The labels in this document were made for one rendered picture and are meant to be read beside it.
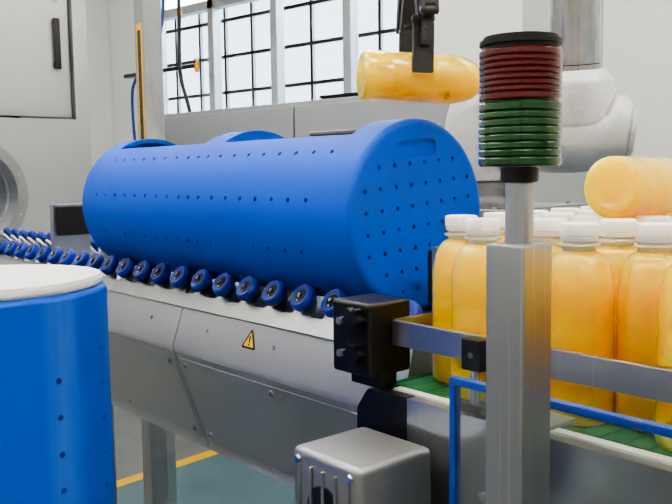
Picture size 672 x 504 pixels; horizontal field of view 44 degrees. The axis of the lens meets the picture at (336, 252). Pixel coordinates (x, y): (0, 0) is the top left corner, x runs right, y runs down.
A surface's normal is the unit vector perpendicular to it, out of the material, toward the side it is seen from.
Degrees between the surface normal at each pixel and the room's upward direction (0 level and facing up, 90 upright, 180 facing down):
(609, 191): 87
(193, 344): 70
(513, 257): 90
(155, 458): 90
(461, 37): 90
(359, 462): 0
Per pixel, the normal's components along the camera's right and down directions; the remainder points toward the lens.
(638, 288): -0.69, -0.10
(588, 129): -0.31, 0.07
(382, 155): 0.65, 0.07
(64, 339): 0.85, 0.04
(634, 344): -0.79, 0.07
